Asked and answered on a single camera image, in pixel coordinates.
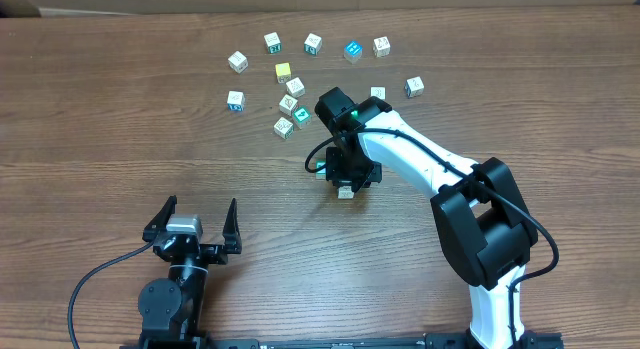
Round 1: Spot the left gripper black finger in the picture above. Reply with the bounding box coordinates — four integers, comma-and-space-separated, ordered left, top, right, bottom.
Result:
142, 195, 177, 242
223, 198, 242, 254

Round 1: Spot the green 7 wooden block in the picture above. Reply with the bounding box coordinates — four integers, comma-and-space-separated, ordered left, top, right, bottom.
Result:
315, 161, 326, 180

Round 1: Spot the wooden block blue T side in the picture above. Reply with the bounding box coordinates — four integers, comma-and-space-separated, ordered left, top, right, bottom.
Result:
338, 186, 354, 199

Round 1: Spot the plain wooden block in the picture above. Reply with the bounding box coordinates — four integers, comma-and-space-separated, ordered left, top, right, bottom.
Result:
286, 77, 306, 98
370, 87, 386, 100

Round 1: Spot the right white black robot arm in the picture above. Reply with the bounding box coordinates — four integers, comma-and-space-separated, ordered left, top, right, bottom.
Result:
315, 88, 538, 348

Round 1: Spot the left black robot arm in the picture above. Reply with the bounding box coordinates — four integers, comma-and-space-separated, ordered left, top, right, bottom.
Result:
138, 196, 242, 348

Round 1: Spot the green 4 wooden block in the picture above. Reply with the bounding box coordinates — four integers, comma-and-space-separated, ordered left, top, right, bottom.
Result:
292, 106, 312, 128

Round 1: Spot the wooden elephant block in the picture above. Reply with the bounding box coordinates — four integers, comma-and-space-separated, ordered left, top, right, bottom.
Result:
274, 117, 294, 140

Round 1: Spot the wooden block red K side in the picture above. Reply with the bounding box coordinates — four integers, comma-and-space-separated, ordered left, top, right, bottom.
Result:
279, 94, 298, 116

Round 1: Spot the yellow top wooden block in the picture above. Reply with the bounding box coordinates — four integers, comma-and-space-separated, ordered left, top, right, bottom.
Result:
275, 62, 292, 84

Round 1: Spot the blue top wooden block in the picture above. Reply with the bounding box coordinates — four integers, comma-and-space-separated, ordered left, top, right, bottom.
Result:
343, 41, 363, 64

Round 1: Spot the wooden block teal Q side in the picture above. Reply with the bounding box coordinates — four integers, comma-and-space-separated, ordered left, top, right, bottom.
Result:
304, 33, 322, 56

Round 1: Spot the wooden block top right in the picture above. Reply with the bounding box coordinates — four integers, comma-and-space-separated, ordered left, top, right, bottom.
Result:
373, 36, 391, 58

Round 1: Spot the wooden block top left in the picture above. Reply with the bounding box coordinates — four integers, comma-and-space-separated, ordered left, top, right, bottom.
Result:
228, 51, 248, 74

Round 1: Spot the cardboard board at back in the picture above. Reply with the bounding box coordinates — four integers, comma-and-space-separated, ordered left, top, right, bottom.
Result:
0, 0, 640, 18

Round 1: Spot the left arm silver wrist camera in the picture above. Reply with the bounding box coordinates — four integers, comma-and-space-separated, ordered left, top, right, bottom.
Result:
166, 214, 203, 240

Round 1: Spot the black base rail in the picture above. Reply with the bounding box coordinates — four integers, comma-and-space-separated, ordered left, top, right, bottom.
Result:
119, 331, 565, 349

